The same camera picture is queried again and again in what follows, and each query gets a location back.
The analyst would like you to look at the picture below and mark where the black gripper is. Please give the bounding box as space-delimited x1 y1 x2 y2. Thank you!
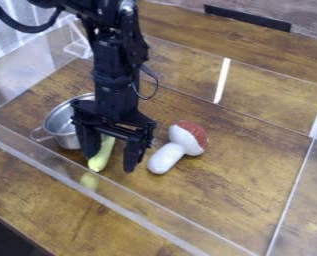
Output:
72 100 157 173

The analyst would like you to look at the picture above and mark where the light green plush spoon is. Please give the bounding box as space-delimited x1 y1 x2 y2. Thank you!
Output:
88 135 116 172

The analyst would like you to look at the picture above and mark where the small stainless steel pot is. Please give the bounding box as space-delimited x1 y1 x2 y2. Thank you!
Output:
30 93 96 150

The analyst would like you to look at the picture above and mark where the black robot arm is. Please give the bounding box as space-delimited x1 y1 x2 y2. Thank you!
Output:
29 0 157 173

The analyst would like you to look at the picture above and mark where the plush red cap mushroom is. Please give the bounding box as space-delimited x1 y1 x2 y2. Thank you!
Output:
148 121 209 174

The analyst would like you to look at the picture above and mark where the clear acrylic front barrier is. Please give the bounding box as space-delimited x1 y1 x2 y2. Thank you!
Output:
0 125 259 256

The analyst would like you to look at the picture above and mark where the clear acrylic barrier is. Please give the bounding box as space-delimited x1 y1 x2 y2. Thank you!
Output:
143 35 317 140
0 125 259 256

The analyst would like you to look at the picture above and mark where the clear acrylic back barrier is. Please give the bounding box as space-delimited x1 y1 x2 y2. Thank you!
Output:
143 35 317 140

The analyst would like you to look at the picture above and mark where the black bar on table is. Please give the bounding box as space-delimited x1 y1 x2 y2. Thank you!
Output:
204 4 292 32

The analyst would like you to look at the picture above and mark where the clear acrylic triangle bracket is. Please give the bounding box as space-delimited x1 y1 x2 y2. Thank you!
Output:
64 23 93 59

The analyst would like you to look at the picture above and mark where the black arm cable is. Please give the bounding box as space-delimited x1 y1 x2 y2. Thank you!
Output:
0 0 161 101

